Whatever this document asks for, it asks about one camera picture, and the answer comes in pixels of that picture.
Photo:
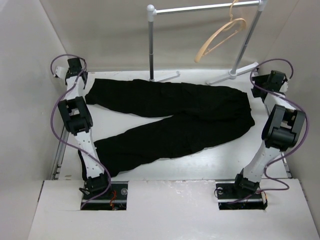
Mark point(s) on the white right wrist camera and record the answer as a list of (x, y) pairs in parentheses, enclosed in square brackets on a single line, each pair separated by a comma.
[(285, 85)]

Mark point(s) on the beige plastic hanger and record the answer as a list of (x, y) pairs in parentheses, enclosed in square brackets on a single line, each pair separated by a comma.
[(220, 37)]

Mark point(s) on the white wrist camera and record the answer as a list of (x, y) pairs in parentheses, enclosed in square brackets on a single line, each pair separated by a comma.
[(60, 72), (285, 85)]

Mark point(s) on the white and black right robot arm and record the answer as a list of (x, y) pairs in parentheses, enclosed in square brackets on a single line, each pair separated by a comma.
[(280, 133)]

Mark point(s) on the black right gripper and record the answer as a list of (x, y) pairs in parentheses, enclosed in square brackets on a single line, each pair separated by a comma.
[(264, 77)]

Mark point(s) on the black trousers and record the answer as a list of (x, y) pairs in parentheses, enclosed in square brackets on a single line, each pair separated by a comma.
[(187, 119)]

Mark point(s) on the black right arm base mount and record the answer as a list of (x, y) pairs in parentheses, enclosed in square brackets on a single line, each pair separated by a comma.
[(232, 197)]

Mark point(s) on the white and silver clothes rack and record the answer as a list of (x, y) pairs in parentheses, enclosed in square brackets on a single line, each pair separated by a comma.
[(177, 29)]

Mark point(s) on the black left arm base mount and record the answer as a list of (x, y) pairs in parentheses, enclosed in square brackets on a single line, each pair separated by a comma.
[(114, 200)]

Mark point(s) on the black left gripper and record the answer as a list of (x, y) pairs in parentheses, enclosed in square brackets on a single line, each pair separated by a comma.
[(86, 75)]

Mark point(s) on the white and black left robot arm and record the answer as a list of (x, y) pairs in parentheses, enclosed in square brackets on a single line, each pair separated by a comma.
[(78, 122)]

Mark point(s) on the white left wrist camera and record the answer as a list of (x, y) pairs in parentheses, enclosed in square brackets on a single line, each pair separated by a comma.
[(60, 72)]

